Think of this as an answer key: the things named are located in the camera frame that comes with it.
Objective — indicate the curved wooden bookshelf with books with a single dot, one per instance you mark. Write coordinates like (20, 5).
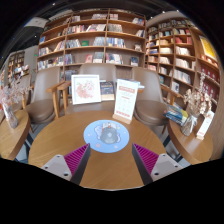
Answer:
(180, 53)

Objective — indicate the glass vase with dried flowers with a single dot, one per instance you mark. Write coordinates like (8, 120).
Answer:
(188, 125)

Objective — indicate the brown leather wooden armchair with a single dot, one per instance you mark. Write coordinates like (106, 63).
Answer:
(96, 69)
(41, 106)
(151, 106)

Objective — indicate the grey computer mouse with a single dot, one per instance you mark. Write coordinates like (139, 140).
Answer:
(108, 136)

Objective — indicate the wide wooden bookshelf with books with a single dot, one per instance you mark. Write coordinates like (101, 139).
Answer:
(93, 40)

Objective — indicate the white red sign wooden base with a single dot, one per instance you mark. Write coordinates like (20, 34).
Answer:
(126, 100)

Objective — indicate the small white table sign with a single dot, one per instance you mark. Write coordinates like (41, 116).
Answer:
(204, 126)

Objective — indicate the dark blue book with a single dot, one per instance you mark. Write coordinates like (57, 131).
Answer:
(107, 90)

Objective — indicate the stack of books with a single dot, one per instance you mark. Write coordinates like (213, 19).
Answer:
(176, 115)

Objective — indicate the round light blue mouse pad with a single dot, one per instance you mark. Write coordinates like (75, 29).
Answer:
(91, 138)

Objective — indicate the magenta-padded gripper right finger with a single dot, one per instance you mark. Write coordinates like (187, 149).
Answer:
(151, 163)

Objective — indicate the white framed floral picture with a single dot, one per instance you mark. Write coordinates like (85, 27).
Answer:
(86, 89)

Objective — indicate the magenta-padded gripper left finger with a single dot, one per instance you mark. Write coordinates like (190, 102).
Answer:
(71, 163)

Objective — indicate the small distant wooden bookshelf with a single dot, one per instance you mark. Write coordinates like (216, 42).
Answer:
(16, 65)

